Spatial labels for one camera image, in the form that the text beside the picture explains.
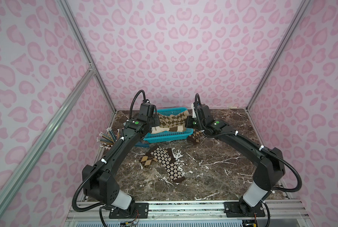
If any dark brown argyle sock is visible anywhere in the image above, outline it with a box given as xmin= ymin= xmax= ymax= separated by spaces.
xmin=186 ymin=129 xmax=204 ymax=144
xmin=139 ymin=153 xmax=158 ymax=168

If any daisy sock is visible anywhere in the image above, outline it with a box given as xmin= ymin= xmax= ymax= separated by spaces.
xmin=150 ymin=145 xmax=186 ymax=183

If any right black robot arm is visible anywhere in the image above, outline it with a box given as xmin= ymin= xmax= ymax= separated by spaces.
xmin=186 ymin=94 xmax=302 ymax=217

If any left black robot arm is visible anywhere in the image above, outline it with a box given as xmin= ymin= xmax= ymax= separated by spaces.
xmin=72 ymin=98 xmax=159 ymax=218

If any teal plastic basket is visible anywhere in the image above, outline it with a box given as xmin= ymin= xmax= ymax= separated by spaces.
xmin=144 ymin=107 xmax=193 ymax=143

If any bundle of pencils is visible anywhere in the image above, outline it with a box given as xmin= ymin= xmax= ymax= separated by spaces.
xmin=96 ymin=127 xmax=120 ymax=149

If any aluminium front rail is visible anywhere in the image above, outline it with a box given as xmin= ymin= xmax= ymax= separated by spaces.
xmin=64 ymin=199 xmax=313 ymax=227

